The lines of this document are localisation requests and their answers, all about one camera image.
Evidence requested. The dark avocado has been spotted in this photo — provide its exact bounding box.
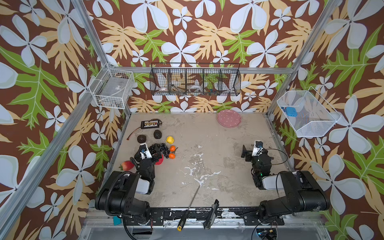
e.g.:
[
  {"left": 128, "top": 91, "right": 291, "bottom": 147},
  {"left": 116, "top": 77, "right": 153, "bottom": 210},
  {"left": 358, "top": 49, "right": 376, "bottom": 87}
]
[{"left": 154, "top": 130, "right": 163, "bottom": 140}]

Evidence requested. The yellow pear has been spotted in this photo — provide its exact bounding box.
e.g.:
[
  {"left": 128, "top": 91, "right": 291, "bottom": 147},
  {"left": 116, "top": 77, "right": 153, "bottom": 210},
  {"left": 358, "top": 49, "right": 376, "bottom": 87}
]
[{"left": 166, "top": 136, "right": 175, "bottom": 145}]

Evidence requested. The pink dotted plate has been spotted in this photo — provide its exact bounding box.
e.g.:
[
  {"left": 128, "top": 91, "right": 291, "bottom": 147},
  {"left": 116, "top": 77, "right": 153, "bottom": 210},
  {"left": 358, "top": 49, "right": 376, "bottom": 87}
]
[{"left": 217, "top": 110, "right": 242, "bottom": 128}]

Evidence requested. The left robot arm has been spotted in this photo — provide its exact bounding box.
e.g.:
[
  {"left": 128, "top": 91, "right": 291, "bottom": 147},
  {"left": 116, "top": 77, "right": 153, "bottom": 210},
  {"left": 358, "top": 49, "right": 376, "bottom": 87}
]
[{"left": 95, "top": 143, "right": 164, "bottom": 225}]

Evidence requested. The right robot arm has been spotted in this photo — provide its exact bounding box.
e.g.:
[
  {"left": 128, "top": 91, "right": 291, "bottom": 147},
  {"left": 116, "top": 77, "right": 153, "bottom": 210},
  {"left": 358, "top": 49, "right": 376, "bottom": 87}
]
[{"left": 241, "top": 141, "right": 331, "bottom": 220}]

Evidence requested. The red tomato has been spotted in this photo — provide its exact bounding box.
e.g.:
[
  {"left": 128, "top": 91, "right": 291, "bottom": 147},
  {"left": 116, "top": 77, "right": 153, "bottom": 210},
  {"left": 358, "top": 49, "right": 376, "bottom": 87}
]
[{"left": 155, "top": 156, "right": 164, "bottom": 165}]

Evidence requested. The black grape bunch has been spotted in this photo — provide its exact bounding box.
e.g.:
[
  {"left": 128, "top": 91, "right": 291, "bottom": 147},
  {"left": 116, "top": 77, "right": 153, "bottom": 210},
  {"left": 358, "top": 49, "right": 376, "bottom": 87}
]
[{"left": 149, "top": 144, "right": 171, "bottom": 159}]

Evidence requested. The red mango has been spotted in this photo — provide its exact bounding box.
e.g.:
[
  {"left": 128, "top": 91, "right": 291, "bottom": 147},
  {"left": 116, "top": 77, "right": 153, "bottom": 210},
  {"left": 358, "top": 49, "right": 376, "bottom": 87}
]
[{"left": 119, "top": 161, "right": 135, "bottom": 171}]

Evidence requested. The blue object in basket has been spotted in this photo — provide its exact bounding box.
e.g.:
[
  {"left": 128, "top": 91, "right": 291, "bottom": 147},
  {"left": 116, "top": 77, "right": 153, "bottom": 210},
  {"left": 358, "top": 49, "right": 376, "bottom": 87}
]
[{"left": 284, "top": 107, "right": 298, "bottom": 118}]

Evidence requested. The white mesh basket right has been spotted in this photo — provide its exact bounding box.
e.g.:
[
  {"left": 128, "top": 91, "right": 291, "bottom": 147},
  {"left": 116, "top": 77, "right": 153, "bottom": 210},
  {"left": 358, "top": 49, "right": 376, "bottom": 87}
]
[{"left": 277, "top": 87, "right": 342, "bottom": 138}]

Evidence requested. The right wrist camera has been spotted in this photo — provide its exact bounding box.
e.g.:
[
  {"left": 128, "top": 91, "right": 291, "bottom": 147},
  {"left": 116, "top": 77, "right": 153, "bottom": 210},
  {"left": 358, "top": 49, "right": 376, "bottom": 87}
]
[{"left": 252, "top": 141, "right": 264, "bottom": 157}]

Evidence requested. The black mounting rail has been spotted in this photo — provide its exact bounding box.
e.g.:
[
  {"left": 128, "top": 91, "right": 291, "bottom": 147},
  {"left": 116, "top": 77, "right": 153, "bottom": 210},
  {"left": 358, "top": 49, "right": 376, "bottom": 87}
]
[{"left": 122, "top": 207, "right": 285, "bottom": 226}]

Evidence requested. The teal handled tool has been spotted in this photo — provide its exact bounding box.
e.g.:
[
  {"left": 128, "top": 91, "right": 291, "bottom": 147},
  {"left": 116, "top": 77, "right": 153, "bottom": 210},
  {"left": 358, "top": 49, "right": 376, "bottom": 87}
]
[{"left": 113, "top": 216, "right": 122, "bottom": 226}]

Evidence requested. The yellow handled screwdriver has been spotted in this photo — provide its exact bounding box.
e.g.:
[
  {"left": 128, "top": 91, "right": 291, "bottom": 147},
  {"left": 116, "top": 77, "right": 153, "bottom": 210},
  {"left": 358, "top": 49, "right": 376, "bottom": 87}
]
[{"left": 177, "top": 186, "right": 201, "bottom": 232}]

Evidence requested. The white wire basket left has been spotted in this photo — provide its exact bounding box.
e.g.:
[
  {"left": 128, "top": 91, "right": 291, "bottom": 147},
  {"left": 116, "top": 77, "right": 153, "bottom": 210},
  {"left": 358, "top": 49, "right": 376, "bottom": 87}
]
[{"left": 90, "top": 68, "right": 136, "bottom": 110}]

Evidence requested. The black clamp bracket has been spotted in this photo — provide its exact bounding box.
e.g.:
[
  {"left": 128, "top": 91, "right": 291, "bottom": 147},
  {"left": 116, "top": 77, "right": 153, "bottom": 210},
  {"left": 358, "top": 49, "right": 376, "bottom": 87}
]
[{"left": 203, "top": 199, "right": 220, "bottom": 230}]

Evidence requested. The black wire basket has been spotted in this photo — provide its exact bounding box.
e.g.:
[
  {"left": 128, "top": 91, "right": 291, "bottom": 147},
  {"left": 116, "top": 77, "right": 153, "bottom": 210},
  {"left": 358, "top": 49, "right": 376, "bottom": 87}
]
[{"left": 149, "top": 63, "right": 242, "bottom": 96}]

